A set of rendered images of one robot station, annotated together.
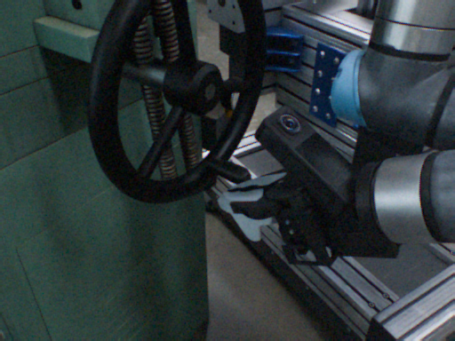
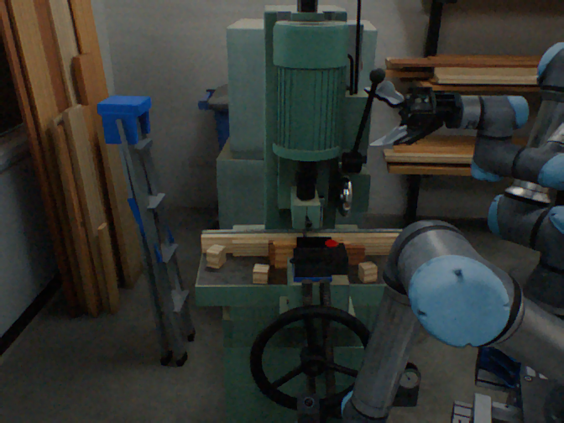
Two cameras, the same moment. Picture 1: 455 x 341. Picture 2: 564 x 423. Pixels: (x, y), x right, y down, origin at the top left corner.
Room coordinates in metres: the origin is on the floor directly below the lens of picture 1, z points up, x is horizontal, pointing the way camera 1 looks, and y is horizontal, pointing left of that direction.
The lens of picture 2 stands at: (-0.21, -0.69, 1.61)
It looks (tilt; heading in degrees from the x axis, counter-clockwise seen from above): 24 degrees down; 52
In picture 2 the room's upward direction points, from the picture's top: straight up
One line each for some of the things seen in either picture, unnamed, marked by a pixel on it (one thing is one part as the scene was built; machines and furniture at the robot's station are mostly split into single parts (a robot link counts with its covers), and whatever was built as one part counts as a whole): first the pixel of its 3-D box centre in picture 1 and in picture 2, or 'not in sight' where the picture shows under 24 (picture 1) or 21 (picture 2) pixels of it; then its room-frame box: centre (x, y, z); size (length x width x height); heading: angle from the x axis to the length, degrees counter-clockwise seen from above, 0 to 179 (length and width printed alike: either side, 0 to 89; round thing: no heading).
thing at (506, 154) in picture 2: not in sight; (497, 157); (0.95, -0.04, 1.22); 0.11 x 0.08 x 0.11; 93
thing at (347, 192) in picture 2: not in sight; (344, 196); (0.85, 0.34, 1.02); 0.12 x 0.03 x 0.12; 54
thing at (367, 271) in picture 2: not in sight; (367, 272); (0.72, 0.12, 0.92); 0.04 x 0.03 x 0.04; 162
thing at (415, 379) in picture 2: (234, 98); (406, 377); (0.76, -0.01, 0.65); 0.06 x 0.04 x 0.08; 144
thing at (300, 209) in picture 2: not in sight; (305, 209); (0.69, 0.33, 1.03); 0.14 x 0.07 x 0.09; 54
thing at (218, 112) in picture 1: (206, 120); (399, 380); (0.80, 0.04, 0.58); 0.12 x 0.08 x 0.08; 54
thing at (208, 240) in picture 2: not in sight; (310, 242); (0.70, 0.32, 0.93); 0.60 x 0.02 x 0.05; 144
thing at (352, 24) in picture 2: not in sight; (349, 51); (0.98, 0.49, 1.40); 0.10 x 0.06 x 0.16; 54
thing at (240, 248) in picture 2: not in sight; (338, 248); (0.75, 0.26, 0.92); 0.58 x 0.02 x 0.04; 144
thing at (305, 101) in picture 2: not in sight; (309, 91); (0.68, 0.31, 1.35); 0.18 x 0.18 x 0.31
